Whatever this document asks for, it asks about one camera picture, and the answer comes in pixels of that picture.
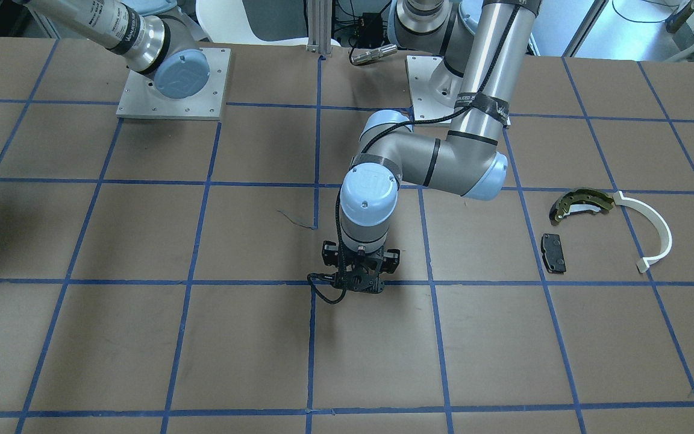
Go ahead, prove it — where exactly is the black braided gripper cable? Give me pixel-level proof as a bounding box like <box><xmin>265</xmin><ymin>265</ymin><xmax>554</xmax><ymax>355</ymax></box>
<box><xmin>307</xmin><ymin>0</ymin><xmax>522</xmax><ymax>304</ymax></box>

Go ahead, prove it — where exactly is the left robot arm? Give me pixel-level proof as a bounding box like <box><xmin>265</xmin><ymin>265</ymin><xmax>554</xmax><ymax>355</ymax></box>
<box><xmin>307</xmin><ymin>1</ymin><xmax>542</xmax><ymax>294</ymax></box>

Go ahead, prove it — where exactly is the brass brake shoe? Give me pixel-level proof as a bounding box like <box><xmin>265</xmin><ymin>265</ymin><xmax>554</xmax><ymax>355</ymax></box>
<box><xmin>549</xmin><ymin>187</ymin><xmax>614</xmax><ymax>225</ymax></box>

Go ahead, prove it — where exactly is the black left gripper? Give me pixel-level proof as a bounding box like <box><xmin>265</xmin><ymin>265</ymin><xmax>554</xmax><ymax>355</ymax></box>
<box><xmin>322</xmin><ymin>248</ymin><xmax>401</xmax><ymax>294</ymax></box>

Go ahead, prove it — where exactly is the black brake pad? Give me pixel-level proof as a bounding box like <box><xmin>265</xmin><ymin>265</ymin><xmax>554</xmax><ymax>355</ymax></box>
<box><xmin>540</xmin><ymin>233</ymin><xmax>567</xmax><ymax>274</ymax></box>

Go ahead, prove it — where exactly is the white curved plastic part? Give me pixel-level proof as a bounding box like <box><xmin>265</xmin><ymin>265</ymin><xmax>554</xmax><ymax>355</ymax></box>
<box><xmin>613</xmin><ymin>191</ymin><xmax>674</xmax><ymax>273</ymax></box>

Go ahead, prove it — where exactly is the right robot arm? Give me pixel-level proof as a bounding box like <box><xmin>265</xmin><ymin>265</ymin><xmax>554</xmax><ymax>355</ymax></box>
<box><xmin>19</xmin><ymin>1</ymin><xmax>210</xmax><ymax>99</ymax></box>

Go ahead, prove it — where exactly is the aluminium frame post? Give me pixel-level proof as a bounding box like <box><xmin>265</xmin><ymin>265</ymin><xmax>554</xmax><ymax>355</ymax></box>
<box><xmin>305</xmin><ymin>0</ymin><xmax>333</xmax><ymax>58</ymax></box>

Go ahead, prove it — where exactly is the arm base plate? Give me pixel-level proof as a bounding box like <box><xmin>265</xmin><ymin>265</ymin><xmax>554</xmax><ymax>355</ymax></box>
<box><xmin>116</xmin><ymin>48</ymin><xmax>231</xmax><ymax>121</ymax></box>
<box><xmin>406</xmin><ymin>55</ymin><xmax>509</xmax><ymax>128</ymax></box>

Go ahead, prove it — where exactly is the silver metal cylinder tool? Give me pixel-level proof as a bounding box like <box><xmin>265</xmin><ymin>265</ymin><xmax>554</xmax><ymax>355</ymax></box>
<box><xmin>349</xmin><ymin>44</ymin><xmax>398</xmax><ymax>66</ymax></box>

